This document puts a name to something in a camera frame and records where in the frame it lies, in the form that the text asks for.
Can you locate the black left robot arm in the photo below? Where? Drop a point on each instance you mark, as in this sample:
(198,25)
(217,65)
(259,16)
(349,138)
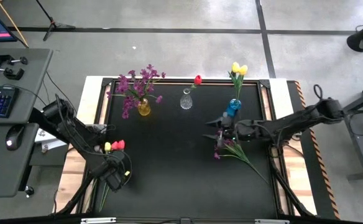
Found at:
(76,137)

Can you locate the blue glass vase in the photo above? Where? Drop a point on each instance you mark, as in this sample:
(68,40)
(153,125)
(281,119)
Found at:
(232,107)

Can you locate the wooden stick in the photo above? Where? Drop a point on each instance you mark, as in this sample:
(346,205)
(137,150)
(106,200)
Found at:
(12,21)

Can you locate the small dark centre bracket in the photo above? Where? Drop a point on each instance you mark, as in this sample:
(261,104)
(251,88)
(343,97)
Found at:
(185,221)

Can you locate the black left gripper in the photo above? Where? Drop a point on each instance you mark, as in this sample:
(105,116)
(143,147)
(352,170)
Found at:
(116,175)

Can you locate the grey metal table frame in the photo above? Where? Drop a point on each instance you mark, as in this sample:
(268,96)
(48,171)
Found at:
(355,109)

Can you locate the black computer mouse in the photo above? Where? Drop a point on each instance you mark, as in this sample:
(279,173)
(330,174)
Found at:
(15,137)

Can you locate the grey desk surface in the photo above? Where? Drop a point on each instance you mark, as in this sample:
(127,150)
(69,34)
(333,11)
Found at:
(1,174)
(29,77)

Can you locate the silver metal bracket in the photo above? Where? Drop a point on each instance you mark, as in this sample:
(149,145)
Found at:
(98,220)
(271,221)

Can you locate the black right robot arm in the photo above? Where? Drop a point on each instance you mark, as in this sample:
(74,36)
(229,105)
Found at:
(293,124)

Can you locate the black tripod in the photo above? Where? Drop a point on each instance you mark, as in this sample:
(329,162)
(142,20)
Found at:
(52,25)

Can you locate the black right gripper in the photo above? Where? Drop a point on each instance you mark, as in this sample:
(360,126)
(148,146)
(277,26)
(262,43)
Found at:
(231,132)

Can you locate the amber glass vase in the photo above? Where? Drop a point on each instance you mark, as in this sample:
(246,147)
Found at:
(144,109)

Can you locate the black desk knob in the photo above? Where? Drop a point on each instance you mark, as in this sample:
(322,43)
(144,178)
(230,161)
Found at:
(29,190)

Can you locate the black ramp with hazard stripes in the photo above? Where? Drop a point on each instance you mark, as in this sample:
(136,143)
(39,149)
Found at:
(319,186)

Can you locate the yellow tulip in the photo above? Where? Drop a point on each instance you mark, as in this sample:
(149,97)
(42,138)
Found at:
(107,147)
(236,67)
(243,70)

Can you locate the white papers pile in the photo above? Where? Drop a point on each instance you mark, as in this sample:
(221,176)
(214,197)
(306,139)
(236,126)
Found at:
(49,143)

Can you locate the clear glass vase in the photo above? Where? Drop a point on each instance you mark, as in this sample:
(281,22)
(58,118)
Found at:
(186,102)

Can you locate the black table mat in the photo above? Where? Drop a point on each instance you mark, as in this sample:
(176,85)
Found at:
(184,174)

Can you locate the purple flower bunch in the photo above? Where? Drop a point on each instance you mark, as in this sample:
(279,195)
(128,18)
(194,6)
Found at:
(229,143)
(127,104)
(138,88)

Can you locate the black aluminium table frame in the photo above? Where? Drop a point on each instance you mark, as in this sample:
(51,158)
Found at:
(253,81)

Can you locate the black diagonal frame strut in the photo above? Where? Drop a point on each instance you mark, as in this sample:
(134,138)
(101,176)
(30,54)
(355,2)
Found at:
(76,196)
(288,193)

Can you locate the black screw clamp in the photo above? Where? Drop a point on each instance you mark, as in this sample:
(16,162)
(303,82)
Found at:
(12,74)
(4,58)

